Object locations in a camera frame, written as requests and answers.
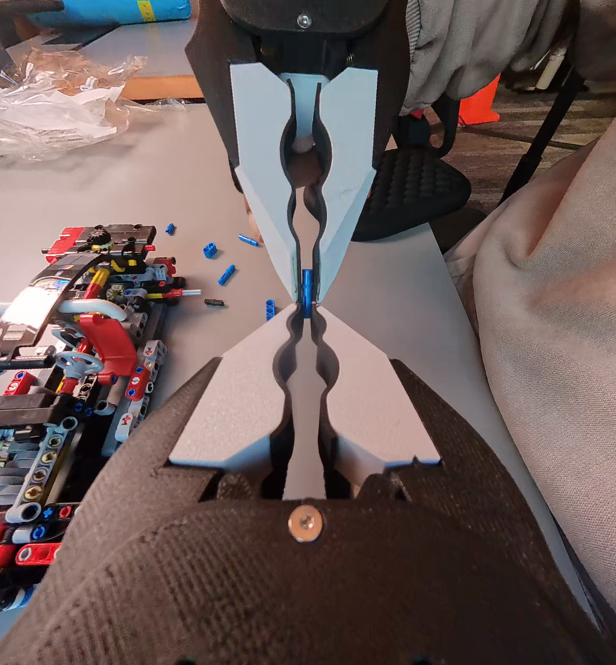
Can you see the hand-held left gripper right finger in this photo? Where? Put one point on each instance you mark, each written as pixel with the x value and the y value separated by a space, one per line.
pixel 380 415

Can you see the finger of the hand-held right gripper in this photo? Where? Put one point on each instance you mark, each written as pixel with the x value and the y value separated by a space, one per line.
pixel 352 130
pixel 258 130

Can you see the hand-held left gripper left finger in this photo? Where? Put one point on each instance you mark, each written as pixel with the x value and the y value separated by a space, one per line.
pixel 225 415

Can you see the long blue lego beam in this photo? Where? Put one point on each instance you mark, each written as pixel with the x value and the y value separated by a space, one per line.
pixel 270 309

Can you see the lego car chassis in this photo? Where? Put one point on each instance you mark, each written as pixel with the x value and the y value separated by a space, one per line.
pixel 105 343

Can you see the long blue lego pin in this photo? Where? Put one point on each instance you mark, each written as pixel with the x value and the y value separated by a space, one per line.
pixel 248 240
pixel 226 275

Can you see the person's right forearm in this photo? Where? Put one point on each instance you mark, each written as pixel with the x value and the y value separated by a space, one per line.
pixel 495 41

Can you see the small blue lego connector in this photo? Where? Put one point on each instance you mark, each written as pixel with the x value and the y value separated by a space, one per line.
pixel 210 250

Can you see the person's right hand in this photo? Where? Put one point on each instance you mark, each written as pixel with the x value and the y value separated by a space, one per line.
pixel 304 171

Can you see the black chair armrest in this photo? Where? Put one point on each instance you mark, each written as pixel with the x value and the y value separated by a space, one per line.
pixel 412 192

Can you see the crumpled clear plastic bags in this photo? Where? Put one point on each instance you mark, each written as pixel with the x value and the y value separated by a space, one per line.
pixel 53 104

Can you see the red metal frame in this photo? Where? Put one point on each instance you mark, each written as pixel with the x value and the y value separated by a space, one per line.
pixel 478 104

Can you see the black chair frame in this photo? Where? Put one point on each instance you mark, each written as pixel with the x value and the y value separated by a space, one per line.
pixel 542 135

